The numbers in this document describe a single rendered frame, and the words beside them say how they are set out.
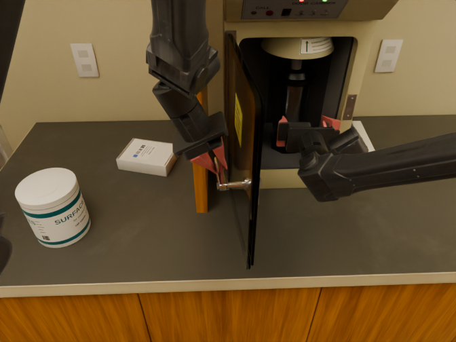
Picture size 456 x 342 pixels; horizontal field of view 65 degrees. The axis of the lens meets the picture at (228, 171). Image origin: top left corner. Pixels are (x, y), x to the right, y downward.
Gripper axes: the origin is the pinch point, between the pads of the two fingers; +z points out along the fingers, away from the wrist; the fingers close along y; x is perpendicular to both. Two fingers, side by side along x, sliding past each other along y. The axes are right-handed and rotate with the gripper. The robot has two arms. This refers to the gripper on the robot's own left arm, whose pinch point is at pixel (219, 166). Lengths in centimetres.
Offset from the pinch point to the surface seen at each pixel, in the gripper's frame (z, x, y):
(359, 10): -9.6, -14.8, -36.0
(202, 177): 11.4, -13.5, 8.3
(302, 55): -2.5, -22.0, -24.4
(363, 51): 1.6, -19.3, -36.7
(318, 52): -1.3, -22.4, -28.1
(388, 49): 28, -59, -58
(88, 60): -11, -68, 36
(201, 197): 17.4, -13.5, 11.5
